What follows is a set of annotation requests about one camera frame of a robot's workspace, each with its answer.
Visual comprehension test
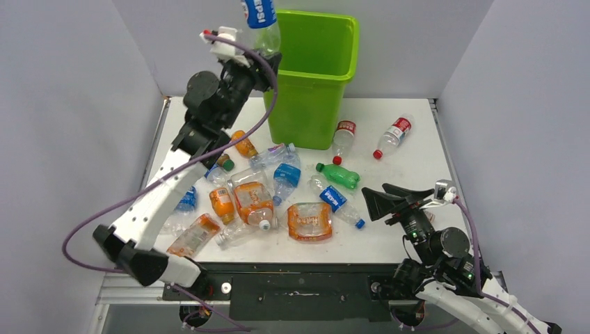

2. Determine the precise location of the blue label water bottle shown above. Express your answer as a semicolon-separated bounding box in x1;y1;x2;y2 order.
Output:
204;164;228;187

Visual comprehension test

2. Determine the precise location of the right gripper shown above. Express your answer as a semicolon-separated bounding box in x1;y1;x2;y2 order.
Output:
360;182;436;264

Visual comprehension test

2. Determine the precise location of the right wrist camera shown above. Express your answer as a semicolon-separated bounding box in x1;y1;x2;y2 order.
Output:
433;180;458;204

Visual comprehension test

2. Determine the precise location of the flat orange label bottle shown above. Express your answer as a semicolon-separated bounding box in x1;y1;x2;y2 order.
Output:
166;214;221;257

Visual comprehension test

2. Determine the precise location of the crushed orange label bottle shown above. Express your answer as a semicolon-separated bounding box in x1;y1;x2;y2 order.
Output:
285;202;333;242

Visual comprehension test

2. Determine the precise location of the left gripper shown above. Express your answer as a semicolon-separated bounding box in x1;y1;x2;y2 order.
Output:
218;49;279;130

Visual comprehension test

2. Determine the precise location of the large orange label bottle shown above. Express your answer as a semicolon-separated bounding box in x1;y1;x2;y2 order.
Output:
234;182;274;230

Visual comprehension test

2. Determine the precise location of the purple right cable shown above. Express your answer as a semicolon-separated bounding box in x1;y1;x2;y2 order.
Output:
392;196;545;334

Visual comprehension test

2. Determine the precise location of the red label bottle near bin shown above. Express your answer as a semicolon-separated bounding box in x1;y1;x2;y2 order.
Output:
331;120;356;165

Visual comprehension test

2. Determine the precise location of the green plastic bin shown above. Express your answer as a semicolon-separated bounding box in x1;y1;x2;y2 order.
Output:
268;10;360;150

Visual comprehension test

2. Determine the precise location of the blue cap water bottle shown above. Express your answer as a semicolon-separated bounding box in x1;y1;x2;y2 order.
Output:
161;186;198;237

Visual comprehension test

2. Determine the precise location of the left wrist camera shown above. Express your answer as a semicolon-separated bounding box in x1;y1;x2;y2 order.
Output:
199;26;252;68

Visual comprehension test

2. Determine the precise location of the small orange label bottle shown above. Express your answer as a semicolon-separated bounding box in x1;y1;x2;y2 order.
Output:
209;187;235;225

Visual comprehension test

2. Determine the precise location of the clear jar silver lid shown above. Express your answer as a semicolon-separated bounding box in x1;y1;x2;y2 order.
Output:
227;168;269;189

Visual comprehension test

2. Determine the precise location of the crushed light blue label bottle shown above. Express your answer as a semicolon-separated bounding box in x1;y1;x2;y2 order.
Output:
273;153;301;207

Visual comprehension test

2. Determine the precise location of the red label bottle far right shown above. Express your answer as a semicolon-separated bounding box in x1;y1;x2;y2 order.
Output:
373;113;415;160

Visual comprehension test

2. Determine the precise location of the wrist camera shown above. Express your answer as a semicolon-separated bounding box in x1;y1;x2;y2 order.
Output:
199;26;252;68
433;180;458;204

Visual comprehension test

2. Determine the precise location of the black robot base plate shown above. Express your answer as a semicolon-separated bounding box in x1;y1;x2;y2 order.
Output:
189;262;418;321

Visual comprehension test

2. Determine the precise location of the Pepsi bottle blue label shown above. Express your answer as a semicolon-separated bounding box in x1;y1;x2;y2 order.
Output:
308;175;365;230
241;0;281;58

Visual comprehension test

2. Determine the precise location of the crushed purple label clear bottle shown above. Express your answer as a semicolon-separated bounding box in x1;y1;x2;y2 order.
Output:
248;143;296;168

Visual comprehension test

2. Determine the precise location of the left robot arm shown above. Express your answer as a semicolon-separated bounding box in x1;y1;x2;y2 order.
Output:
93;52;282;300

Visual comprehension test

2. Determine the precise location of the green plastic bottle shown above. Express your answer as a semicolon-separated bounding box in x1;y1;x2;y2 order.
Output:
315;163;361;190

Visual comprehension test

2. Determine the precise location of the small orange juice bottle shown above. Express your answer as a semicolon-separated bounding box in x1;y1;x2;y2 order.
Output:
231;130;258;159

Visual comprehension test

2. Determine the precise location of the coffee bottle green cap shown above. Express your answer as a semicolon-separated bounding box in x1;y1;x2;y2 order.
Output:
216;153;235;171

